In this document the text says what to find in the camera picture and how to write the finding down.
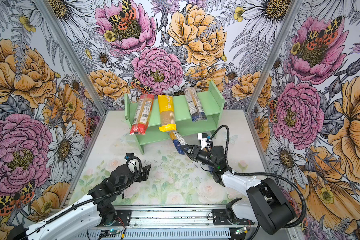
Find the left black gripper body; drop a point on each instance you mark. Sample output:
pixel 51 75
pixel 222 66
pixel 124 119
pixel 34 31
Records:
pixel 132 177

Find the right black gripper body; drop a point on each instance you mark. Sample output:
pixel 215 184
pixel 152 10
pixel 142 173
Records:
pixel 204 157

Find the blue-ended spaghetti bag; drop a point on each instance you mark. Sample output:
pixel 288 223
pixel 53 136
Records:
pixel 178 141
pixel 195 106

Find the yellow spaghetti bag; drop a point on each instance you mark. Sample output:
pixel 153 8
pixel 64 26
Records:
pixel 167 113

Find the red-ended spaghetti bag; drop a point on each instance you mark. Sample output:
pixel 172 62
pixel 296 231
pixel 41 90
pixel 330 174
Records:
pixel 142 115

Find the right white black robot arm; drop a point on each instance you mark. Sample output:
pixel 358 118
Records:
pixel 264 202

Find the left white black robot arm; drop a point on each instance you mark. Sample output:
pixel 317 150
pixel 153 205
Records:
pixel 93 209

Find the light green wooden shelf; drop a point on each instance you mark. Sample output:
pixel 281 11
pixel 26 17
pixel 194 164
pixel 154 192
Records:
pixel 212 101

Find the green circuit board left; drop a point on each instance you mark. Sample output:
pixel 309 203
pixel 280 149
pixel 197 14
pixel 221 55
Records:
pixel 110 234

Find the green circuit board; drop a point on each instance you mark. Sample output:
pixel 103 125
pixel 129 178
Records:
pixel 241 231
pixel 110 234

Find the green circuit board right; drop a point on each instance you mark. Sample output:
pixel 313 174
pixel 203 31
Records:
pixel 241 231

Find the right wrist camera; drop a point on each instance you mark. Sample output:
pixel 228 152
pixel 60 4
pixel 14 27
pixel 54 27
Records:
pixel 205 141

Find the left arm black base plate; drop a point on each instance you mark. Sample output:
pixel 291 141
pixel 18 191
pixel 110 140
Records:
pixel 116 218

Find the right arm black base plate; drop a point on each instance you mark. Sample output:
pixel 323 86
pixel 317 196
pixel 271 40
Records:
pixel 222 217

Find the aluminium mounting rail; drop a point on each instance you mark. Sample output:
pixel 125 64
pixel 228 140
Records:
pixel 179 216

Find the left aluminium corner post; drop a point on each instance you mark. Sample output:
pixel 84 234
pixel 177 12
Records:
pixel 58 31

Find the aluminium corner post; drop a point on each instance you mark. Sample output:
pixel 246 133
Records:
pixel 58 31
pixel 279 40

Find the right aluminium corner post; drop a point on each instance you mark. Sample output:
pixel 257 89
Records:
pixel 279 40

